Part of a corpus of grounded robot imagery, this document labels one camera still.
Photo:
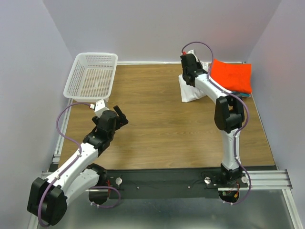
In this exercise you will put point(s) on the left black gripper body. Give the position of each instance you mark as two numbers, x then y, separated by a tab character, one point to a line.
96	120

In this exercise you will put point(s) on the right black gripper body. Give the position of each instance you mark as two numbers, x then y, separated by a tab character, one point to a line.
198	66

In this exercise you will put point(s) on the white t shirt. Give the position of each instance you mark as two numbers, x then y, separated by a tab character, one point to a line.
188	92

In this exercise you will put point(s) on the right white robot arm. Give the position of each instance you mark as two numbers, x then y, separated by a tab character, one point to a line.
228	116

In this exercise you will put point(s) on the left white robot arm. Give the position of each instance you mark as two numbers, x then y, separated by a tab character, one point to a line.
49	198

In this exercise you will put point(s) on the orange folded t shirt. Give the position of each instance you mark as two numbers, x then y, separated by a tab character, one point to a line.
232	76

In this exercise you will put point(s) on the white plastic laundry basket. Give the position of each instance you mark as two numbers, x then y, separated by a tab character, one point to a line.
91	77

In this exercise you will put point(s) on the teal folded t shirt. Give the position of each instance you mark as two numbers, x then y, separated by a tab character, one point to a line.
243	95

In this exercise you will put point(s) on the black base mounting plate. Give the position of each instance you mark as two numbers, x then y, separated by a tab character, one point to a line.
164	183

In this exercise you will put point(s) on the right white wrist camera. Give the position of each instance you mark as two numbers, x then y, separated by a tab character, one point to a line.
192	52

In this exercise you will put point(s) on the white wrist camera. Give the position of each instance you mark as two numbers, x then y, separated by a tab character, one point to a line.
99	107
192	52

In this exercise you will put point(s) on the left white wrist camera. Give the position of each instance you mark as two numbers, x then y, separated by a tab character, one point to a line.
99	107

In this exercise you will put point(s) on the left aluminium side rail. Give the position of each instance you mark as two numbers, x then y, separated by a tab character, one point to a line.
62	124

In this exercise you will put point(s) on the aluminium frame rail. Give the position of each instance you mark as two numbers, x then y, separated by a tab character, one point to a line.
252	180

